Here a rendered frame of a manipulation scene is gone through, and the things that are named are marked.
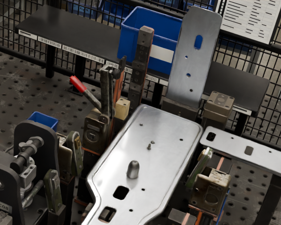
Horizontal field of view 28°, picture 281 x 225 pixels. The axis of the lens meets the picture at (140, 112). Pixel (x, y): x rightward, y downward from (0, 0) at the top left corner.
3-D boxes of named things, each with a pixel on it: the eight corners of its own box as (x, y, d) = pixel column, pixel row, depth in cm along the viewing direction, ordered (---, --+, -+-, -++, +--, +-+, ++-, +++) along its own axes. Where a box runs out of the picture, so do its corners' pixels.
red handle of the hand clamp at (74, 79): (108, 118, 158) (69, 78, 156) (104, 122, 159) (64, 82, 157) (114, 111, 161) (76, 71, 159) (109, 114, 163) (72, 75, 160)
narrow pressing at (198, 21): (197, 110, 180) (223, 15, 159) (164, 98, 182) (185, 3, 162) (198, 109, 180) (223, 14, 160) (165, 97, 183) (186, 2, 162)
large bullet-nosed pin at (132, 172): (134, 184, 150) (138, 166, 146) (123, 180, 151) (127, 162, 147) (138, 177, 153) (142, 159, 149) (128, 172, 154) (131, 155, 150)
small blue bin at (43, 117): (43, 156, 195) (44, 136, 190) (18, 146, 197) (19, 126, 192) (58, 139, 204) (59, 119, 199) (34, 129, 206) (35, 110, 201)
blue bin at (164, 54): (199, 85, 186) (208, 52, 178) (115, 57, 192) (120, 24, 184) (211, 62, 199) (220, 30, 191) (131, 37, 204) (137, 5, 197)
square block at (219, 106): (204, 193, 193) (230, 110, 172) (182, 184, 195) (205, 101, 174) (210, 178, 199) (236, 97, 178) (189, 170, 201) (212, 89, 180)
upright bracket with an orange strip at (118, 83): (103, 185, 188) (122, 60, 159) (99, 184, 189) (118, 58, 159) (106, 180, 191) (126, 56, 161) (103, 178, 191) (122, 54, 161)
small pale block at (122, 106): (111, 194, 186) (126, 106, 164) (101, 190, 186) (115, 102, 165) (115, 188, 188) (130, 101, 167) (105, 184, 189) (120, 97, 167)
